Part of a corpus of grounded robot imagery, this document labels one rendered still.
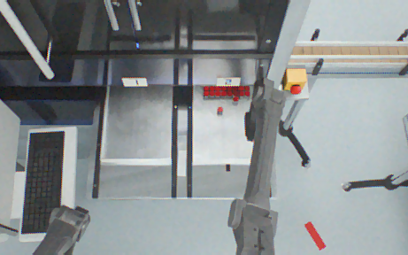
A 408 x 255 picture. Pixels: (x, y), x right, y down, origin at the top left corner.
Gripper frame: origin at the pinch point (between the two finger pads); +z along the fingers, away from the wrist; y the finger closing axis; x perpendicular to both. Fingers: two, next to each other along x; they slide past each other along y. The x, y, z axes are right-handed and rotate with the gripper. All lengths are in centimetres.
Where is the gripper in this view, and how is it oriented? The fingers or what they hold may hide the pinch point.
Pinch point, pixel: (253, 140)
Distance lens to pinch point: 140.8
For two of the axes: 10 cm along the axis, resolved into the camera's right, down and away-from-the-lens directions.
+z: 0.0, 5.5, 8.4
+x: -10.0, 0.1, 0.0
